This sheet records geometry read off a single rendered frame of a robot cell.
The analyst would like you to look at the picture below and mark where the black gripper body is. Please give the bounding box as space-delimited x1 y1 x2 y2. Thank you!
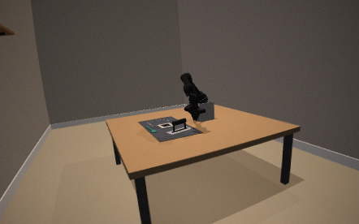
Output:
190 101 205 114

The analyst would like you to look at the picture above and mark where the cream tile with dark square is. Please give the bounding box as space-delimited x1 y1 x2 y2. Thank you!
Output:
157 123 173 129

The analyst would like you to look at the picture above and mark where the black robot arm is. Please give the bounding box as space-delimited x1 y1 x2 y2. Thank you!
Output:
180 73 208 112

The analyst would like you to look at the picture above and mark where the dark grey flat mat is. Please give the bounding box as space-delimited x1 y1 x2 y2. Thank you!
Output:
138 116 203 142

